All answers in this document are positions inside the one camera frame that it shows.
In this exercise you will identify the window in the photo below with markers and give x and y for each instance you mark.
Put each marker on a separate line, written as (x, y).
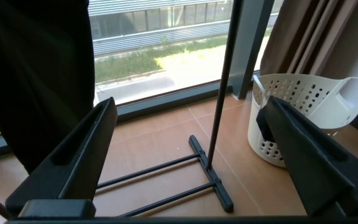
(166, 46)

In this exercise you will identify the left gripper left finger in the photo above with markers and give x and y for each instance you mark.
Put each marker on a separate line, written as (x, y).
(79, 180)

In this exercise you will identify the black clothes rack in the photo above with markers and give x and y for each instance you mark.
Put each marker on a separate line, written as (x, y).
(222, 93)

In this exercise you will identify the brown curtain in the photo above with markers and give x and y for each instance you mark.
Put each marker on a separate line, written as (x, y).
(284, 37)

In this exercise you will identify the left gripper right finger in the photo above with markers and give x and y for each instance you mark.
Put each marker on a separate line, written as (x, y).
(315, 174)

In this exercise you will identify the heap of clothes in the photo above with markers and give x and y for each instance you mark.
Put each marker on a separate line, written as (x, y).
(264, 127)

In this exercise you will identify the white laundry basket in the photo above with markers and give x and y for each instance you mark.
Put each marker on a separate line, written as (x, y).
(322, 102)

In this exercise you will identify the black garment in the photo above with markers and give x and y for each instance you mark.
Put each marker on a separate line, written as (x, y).
(36, 77)

